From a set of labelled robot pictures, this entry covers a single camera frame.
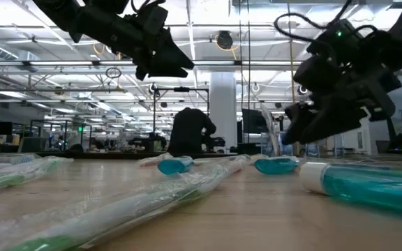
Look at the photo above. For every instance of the person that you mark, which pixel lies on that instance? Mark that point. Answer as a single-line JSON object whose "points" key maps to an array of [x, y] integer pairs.
{"points": [[190, 132]]}

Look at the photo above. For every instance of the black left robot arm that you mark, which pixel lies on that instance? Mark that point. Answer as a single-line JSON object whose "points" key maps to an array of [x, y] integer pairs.
{"points": [[54, 8]]}

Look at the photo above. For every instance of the green toothbrush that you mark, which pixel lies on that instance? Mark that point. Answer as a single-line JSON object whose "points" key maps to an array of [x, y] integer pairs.
{"points": [[12, 179], [134, 205]]}

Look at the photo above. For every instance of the black background robot arm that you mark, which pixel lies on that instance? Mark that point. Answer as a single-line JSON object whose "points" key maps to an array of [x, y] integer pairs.
{"points": [[145, 143]]}

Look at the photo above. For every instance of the orange toothbrush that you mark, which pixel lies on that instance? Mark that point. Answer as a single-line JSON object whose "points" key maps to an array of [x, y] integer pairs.
{"points": [[258, 158], [150, 161]]}

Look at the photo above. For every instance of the dark blue toothbrush in wrapper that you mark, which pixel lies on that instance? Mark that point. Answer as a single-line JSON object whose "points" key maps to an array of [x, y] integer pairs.
{"points": [[271, 132]]}

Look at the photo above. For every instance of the small round ceiling reel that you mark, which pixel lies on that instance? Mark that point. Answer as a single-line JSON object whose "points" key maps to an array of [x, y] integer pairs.
{"points": [[255, 87], [153, 88], [303, 89]]}

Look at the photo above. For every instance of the grey monitor back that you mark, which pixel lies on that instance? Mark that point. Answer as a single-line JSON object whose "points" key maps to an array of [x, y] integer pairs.
{"points": [[33, 144]]}

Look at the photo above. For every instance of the white building column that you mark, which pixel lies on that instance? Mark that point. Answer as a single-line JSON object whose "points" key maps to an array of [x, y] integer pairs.
{"points": [[223, 104]]}

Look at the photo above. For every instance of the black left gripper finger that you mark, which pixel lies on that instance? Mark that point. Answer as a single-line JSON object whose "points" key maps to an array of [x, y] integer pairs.
{"points": [[174, 55], [166, 72]]}

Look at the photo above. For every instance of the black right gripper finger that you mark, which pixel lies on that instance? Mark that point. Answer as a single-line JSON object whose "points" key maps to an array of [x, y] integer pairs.
{"points": [[337, 118], [297, 122]]}

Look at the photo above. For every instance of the black table frame rail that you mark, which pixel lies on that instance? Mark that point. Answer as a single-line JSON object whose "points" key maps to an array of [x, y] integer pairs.
{"points": [[117, 155]]}

